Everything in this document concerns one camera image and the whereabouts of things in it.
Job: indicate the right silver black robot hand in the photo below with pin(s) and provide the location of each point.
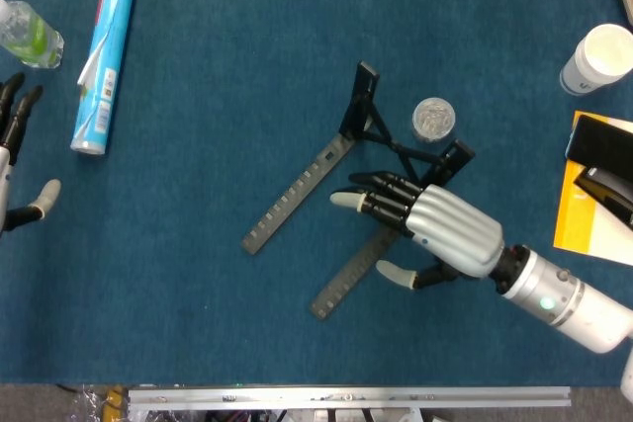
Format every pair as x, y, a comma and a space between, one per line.
455, 234

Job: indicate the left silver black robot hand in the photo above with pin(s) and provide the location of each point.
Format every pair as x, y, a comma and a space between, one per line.
15, 115

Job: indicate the black folding laptop stand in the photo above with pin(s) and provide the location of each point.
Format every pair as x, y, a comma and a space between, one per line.
297, 194

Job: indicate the clear bottle with green label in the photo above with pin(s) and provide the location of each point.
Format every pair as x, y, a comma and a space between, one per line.
29, 36

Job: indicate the yellow and white notebook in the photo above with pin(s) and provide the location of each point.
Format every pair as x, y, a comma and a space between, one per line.
569, 224

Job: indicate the clear jar of paper clips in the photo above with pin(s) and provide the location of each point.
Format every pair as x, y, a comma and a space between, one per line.
433, 120

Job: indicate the light blue plastic wrap roll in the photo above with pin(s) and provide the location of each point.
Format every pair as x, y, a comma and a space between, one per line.
114, 12

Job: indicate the black stapler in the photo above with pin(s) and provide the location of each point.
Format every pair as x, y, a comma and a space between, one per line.
608, 194

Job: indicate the black smartphone with blue case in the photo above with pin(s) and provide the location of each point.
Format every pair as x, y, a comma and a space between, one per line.
598, 140

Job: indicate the blue carpet table cover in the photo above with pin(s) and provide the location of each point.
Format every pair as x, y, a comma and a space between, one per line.
198, 293

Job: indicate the crumpled clear plastic wrapper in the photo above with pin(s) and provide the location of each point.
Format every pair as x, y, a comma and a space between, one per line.
86, 404

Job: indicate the small yellow object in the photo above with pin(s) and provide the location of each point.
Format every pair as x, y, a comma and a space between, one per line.
115, 399

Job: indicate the silver aluminium rail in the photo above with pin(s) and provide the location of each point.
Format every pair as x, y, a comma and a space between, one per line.
346, 397

